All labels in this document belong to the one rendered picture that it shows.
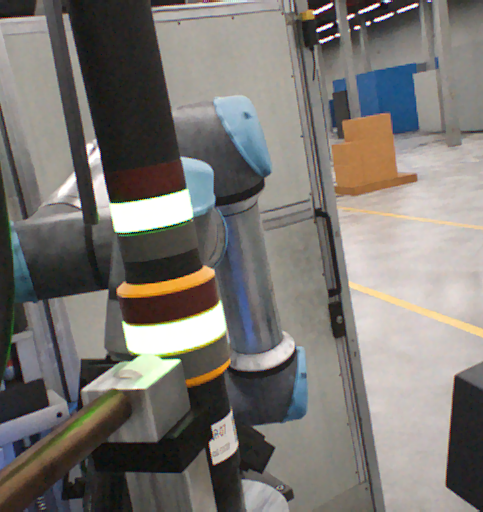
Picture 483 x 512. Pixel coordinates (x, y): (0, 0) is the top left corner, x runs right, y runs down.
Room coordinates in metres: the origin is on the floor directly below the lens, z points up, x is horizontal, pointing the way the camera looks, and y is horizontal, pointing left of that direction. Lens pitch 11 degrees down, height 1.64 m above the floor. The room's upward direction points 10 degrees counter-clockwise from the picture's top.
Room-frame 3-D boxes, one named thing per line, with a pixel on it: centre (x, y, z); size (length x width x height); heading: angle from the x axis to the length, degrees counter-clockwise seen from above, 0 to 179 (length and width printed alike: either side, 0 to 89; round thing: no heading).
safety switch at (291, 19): (2.60, -0.35, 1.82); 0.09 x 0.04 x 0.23; 121
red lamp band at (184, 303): (0.32, 0.03, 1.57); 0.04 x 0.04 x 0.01
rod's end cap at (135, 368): (0.28, 0.05, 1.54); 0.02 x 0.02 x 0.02; 66
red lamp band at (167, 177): (0.32, 0.03, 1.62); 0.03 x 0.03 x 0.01
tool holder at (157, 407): (0.31, 0.04, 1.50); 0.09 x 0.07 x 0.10; 156
